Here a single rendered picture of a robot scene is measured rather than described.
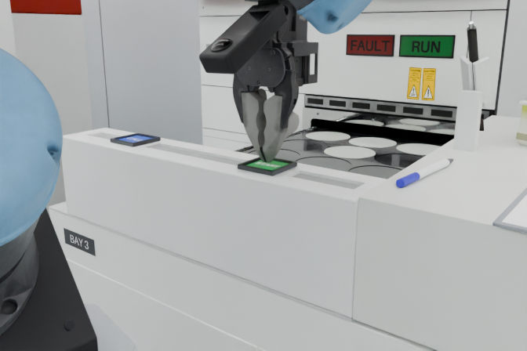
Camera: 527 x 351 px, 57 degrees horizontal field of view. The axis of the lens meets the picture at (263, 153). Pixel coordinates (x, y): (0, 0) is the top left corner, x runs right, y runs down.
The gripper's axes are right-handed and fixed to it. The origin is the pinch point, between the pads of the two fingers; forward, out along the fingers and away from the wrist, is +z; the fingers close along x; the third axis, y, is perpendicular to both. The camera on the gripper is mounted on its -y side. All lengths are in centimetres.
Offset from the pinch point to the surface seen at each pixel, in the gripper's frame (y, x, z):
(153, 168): -3.9, 16.6, 3.9
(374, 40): 58, 11, -13
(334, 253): -4.0, -12.6, 8.7
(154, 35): 208, 252, -11
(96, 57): 208, 326, 7
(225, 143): 59, 57, 17
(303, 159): 26.9, 10.4, 8.2
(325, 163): 26.9, 5.7, 8.2
